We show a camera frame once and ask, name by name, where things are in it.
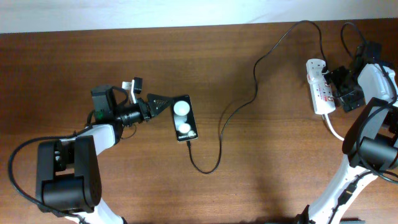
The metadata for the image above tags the white power strip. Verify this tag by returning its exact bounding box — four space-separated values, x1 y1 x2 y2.
306 58 336 115

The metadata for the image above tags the black Galaxy flip phone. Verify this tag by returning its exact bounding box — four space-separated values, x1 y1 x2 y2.
171 95 198 142

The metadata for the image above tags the black charger cable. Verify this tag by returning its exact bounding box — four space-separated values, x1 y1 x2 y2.
185 20 329 175

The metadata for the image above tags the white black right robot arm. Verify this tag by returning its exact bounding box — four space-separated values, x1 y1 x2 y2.
294 41 397 223

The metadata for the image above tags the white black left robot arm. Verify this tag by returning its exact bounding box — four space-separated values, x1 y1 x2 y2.
35 85 173 223

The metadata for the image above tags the white charger adapter plug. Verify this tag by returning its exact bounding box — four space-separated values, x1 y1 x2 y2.
307 69 329 85

